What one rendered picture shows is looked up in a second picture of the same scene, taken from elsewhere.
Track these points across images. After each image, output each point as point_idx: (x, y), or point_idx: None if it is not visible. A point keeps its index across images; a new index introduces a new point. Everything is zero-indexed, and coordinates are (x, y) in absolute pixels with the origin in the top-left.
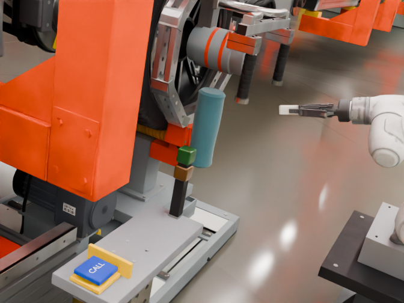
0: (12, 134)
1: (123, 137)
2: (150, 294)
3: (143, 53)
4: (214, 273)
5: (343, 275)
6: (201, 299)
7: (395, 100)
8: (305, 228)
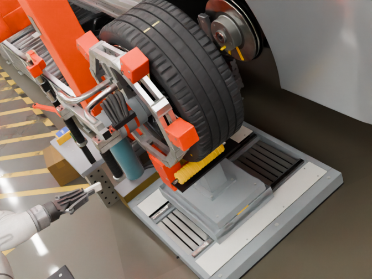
0: None
1: (85, 106)
2: (140, 207)
3: (68, 73)
4: (168, 262)
5: (51, 275)
6: (146, 248)
7: (4, 218)
8: None
